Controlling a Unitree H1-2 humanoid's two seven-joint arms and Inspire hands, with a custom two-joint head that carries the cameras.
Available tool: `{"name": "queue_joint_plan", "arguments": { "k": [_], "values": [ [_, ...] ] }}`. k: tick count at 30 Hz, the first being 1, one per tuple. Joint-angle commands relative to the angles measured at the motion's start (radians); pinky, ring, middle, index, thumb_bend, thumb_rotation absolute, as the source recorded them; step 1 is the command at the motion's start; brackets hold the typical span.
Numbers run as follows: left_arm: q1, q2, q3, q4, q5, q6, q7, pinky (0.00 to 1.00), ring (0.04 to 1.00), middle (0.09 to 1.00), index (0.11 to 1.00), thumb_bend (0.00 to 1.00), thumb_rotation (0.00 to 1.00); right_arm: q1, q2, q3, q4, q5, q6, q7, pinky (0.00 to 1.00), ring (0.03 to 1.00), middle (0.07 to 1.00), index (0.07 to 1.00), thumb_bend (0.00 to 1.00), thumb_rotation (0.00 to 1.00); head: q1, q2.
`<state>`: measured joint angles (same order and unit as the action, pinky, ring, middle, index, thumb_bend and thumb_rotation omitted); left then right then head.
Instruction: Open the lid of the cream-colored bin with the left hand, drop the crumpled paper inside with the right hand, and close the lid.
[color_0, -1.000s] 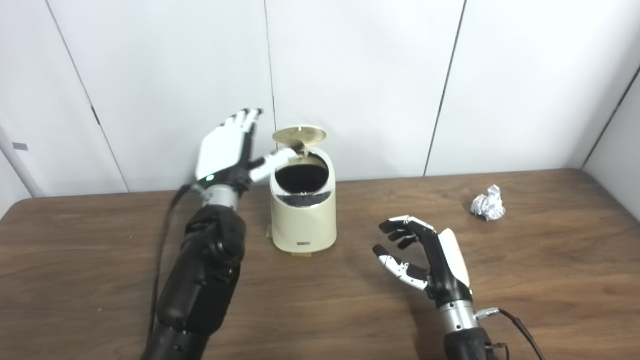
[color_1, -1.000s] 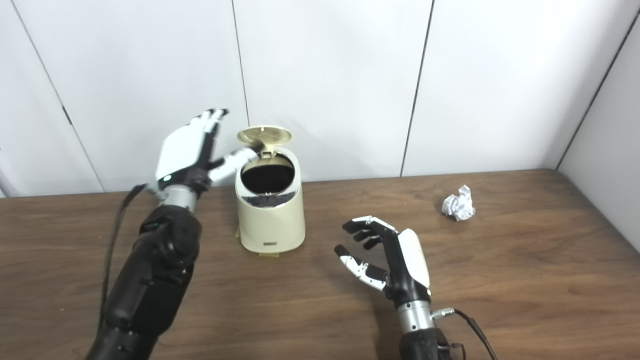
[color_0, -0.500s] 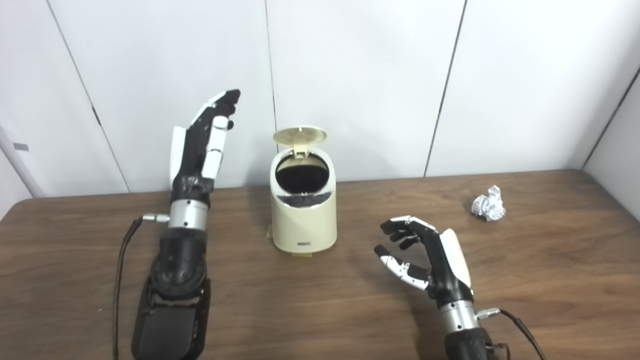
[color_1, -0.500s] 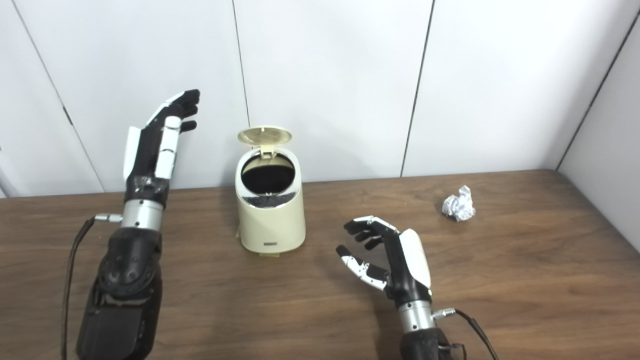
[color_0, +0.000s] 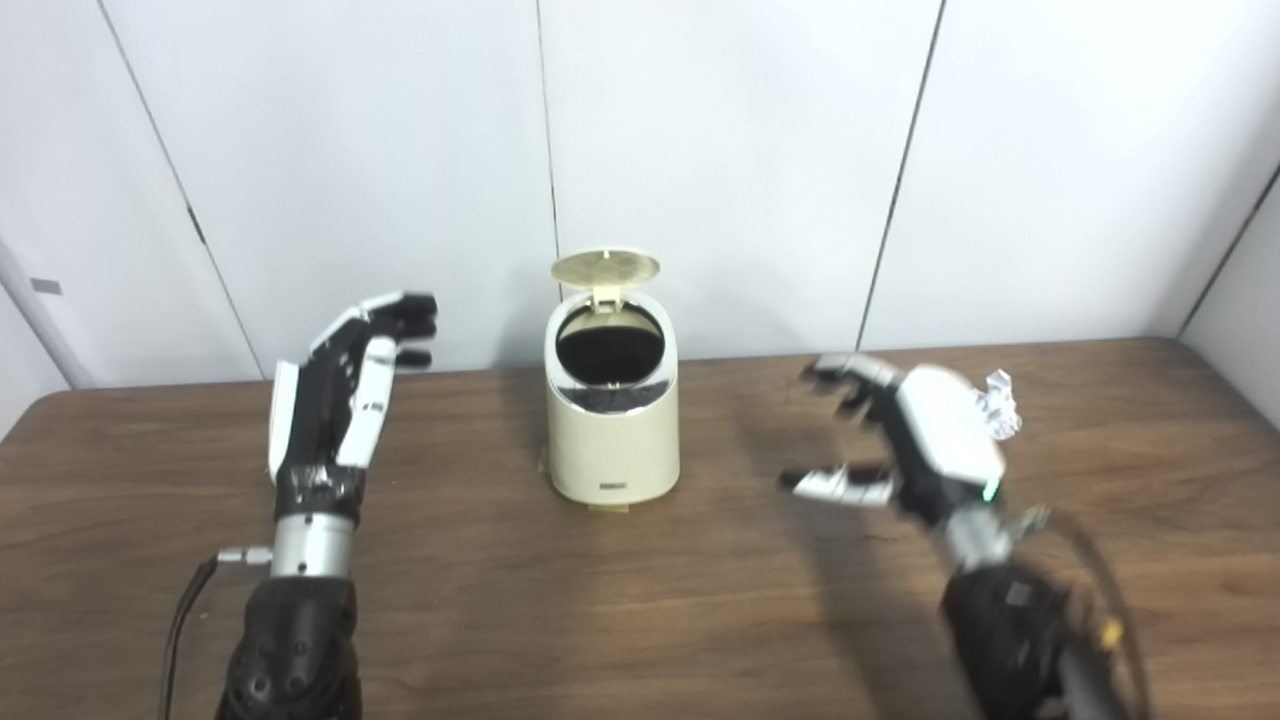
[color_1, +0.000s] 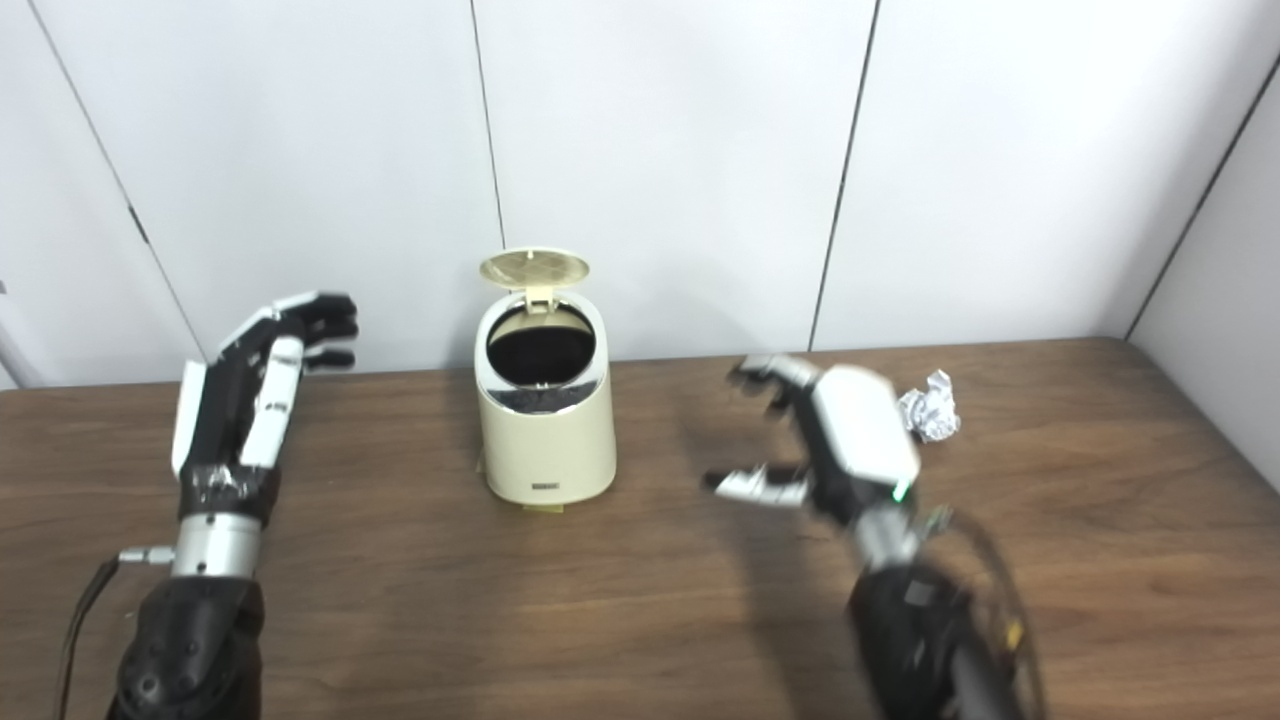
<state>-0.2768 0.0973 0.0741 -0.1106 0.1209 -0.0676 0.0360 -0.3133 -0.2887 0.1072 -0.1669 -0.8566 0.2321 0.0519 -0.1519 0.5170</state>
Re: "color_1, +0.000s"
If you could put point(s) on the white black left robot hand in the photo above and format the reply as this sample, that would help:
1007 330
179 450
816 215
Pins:
225 420

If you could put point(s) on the cream-colored bin body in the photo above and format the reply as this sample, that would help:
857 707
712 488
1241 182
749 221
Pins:
545 450

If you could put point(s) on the white paper ball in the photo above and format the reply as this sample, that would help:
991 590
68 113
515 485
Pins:
935 410

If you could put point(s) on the yellowish tape under bin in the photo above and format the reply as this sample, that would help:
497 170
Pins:
545 506

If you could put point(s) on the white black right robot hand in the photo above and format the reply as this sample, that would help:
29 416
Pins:
860 430

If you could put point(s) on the cream round bin lid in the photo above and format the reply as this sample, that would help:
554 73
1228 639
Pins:
535 266

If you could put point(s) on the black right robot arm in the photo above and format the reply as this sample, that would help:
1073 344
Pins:
920 640

